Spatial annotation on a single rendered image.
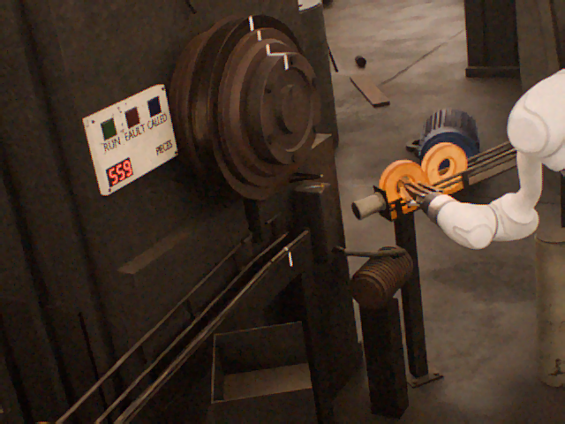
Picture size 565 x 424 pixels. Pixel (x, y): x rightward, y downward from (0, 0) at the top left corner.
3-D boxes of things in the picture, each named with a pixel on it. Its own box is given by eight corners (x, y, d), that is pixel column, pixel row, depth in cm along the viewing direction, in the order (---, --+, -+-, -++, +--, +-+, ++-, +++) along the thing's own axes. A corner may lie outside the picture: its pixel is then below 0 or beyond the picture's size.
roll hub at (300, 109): (255, 180, 207) (237, 70, 196) (311, 141, 228) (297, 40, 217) (274, 182, 204) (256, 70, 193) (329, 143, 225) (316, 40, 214)
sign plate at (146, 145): (101, 194, 189) (82, 118, 182) (172, 154, 209) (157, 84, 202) (108, 195, 188) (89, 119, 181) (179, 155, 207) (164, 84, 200)
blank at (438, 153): (416, 152, 261) (421, 155, 258) (457, 134, 265) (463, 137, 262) (425, 196, 268) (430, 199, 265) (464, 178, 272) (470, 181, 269)
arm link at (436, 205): (463, 224, 242) (452, 216, 247) (463, 197, 238) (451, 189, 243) (437, 234, 239) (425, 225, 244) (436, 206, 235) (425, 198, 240)
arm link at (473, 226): (432, 233, 238) (469, 231, 244) (463, 257, 225) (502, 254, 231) (439, 199, 235) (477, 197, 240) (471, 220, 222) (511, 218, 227)
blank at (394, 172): (373, 170, 257) (379, 172, 254) (416, 152, 261) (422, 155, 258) (383, 214, 264) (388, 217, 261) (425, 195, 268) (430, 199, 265)
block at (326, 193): (299, 261, 255) (288, 189, 246) (312, 250, 261) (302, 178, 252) (330, 266, 249) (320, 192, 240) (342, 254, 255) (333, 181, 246)
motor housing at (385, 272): (363, 417, 271) (343, 271, 250) (391, 379, 287) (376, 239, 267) (400, 426, 264) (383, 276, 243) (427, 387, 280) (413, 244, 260)
